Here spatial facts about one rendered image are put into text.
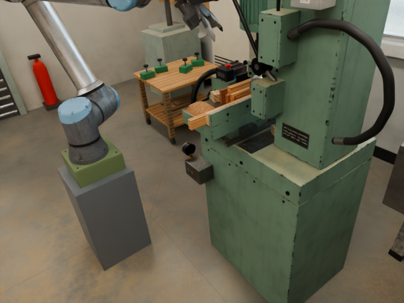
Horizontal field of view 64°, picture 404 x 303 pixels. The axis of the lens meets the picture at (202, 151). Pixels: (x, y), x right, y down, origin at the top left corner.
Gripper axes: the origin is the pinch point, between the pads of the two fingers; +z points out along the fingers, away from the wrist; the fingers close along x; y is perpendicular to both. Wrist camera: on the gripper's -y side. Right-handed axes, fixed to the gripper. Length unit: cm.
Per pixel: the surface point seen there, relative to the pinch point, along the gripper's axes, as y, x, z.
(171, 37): 105, -188, -14
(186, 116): 27.0, 14.9, 16.0
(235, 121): 9.8, 16.8, 28.2
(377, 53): -42, 45, 22
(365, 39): -42, 43, 18
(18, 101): 270, -132, -68
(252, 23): -14.6, 8.3, 2.9
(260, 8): -19.3, 8.3, 0.5
